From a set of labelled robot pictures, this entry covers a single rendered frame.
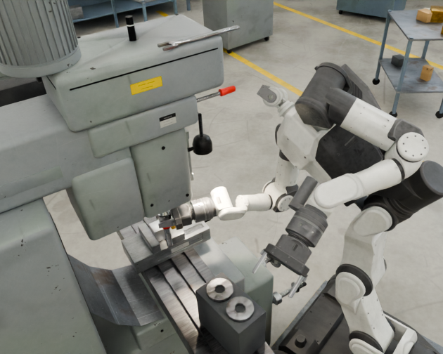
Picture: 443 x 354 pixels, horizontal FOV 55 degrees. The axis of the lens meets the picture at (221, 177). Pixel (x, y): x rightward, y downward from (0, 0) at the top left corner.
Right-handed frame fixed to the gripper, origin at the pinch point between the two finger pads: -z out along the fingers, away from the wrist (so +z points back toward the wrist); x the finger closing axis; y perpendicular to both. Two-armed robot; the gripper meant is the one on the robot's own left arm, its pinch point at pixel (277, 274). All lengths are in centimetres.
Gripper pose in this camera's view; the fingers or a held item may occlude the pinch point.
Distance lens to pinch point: 110.6
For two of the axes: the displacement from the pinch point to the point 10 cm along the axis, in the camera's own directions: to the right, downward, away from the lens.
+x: -8.3, -5.3, 1.7
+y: -0.2, -2.8, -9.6
